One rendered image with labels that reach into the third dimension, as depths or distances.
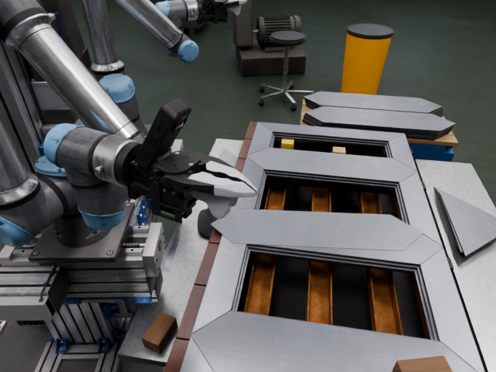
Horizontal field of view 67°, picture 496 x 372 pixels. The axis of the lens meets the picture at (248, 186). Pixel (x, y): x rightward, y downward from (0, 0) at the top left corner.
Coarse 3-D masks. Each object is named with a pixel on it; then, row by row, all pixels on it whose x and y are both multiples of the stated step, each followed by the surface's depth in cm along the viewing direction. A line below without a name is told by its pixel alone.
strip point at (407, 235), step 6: (390, 216) 137; (396, 222) 134; (402, 222) 134; (396, 228) 132; (402, 228) 132; (408, 228) 132; (414, 228) 132; (402, 234) 130; (408, 234) 130; (414, 234) 129; (420, 234) 129; (402, 240) 127; (408, 240) 127; (414, 240) 127; (402, 246) 125; (408, 246) 125
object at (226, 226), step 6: (234, 210) 139; (228, 216) 137; (234, 216) 137; (222, 222) 134; (228, 222) 134; (234, 222) 134; (222, 228) 132; (228, 228) 132; (234, 228) 132; (222, 234) 129; (228, 234) 129; (234, 234) 129
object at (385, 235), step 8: (376, 216) 137; (384, 216) 137; (376, 224) 133; (384, 224) 133; (392, 224) 133; (376, 232) 130; (384, 232) 130; (392, 232) 130; (376, 240) 127; (384, 240) 127; (392, 240) 127; (384, 248) 124; (392, 248) 124; (400, 248) 124
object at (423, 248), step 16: (272, 144) 181; (352, 144) 183; (368, 144) 181; (384, 144) 181; (272, 176) 161; (288, 176) 160; (304, 176) 159; (320, 176) 158; (336, 176) 157; (400, 192) 150; (256, 208) 142; (400, 208) 143; (416, 240) 127; (432, 240) 127; (288, 256) 125; (304, 256) 124; (320, 256) 123; (336, 256) 123; (352, 256) 122; (368, 256) 122; (384, 256) 122; (400, 256) 122; (416, 256) 122; (240, 272) 117; (416, 272) 119; (240, 288) 114; (432, 320) 104; (432, 336) 101
